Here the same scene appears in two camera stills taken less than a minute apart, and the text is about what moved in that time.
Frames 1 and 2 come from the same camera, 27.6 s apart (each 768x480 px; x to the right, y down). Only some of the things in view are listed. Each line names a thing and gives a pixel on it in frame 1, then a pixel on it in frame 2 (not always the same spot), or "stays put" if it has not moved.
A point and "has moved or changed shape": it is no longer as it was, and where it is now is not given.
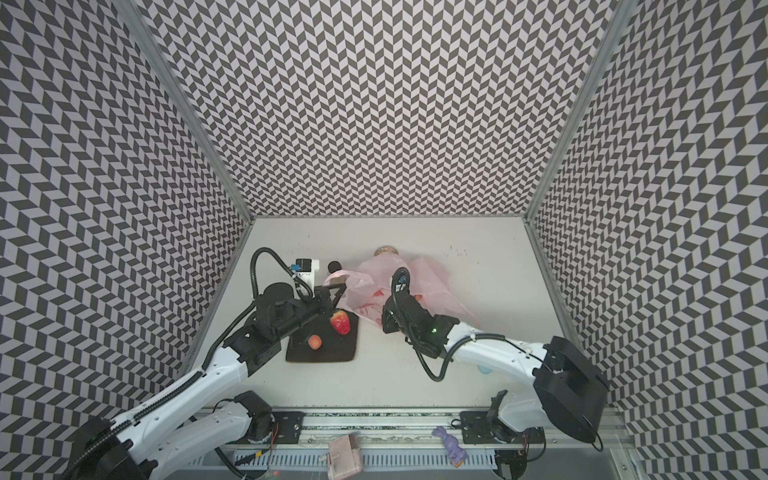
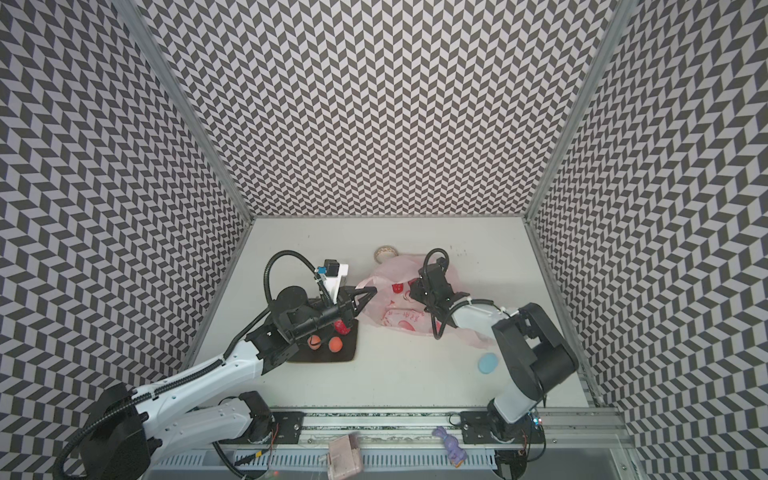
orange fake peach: [315, 342] stays put
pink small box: [344, 455] stays put
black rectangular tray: [335, 347] stays put
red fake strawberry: [341, 322] stays put
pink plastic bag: [369, 283] has moved or changed shape
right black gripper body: [396, 306] to [429, 291]
